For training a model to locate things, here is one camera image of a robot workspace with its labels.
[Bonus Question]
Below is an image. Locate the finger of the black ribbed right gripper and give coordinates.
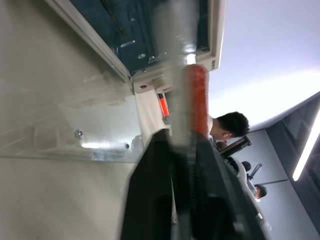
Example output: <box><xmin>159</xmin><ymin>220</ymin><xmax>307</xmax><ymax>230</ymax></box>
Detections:
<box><xmin>218</xmin><ymin>135</ymin><xmax>252</xmax><ymax>158</ymax></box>

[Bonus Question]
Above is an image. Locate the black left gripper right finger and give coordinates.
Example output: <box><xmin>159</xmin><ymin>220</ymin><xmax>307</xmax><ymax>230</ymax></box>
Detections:
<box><xmin>191</xmin><ymin>133</ymin><xmax>273</xmax><ymax>240</ymax></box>

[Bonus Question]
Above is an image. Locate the small orange tube grey end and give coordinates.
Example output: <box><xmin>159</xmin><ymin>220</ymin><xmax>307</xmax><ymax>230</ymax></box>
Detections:
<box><xmin>156</xmin><ymin>93</ymin><xmax>174</xmax><ymax>126</ymax></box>

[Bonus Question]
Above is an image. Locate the black device on stand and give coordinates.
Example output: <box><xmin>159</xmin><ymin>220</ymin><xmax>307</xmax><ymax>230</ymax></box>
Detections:
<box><xmin>247</xmin><ymin>163</ymin><xmax>263</xmax><ymax>181</ymax></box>

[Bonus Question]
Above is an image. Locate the person with short black hair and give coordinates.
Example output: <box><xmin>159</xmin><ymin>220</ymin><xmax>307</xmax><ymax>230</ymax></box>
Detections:
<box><xmin>208</xmin><ymin>111</ymin><xmax>251</xmax><ymax>151</ymax></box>

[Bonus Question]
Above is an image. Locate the clear acrylic plate with screws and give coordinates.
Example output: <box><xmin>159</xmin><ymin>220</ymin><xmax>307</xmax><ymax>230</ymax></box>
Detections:
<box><xmin>0</xmin><ymin>71</ymin><xmax>145</xmax><ymax>164</ymax></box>

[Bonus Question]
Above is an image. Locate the person in light shirt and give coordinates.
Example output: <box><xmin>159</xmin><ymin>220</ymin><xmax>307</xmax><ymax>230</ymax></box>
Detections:
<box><xmin>253</xmin><ymin>184</ymin><xmax>268</xmax><ymax>201</ymax></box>

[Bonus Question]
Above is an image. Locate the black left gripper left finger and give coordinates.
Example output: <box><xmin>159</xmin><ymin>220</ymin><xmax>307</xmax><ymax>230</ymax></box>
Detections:
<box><xmin>119</xmin><ymin>129</ymin><xmax>179</xmax><ymax>240</ymax></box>

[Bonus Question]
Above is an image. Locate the long white ceiling light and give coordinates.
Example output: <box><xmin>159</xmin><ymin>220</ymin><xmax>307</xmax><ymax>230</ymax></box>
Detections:
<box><xmin>291</xmin><ymin>117</ymin><xmax>320</xmax><ymax>182</ymax></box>

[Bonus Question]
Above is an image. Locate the orange-red cylindrical piece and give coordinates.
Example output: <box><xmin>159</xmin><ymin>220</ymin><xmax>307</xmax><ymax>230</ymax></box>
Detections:
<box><xmin>183</xmin><ymin>63</ymin><xmax>210</xmax><ymax>140</ymax></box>

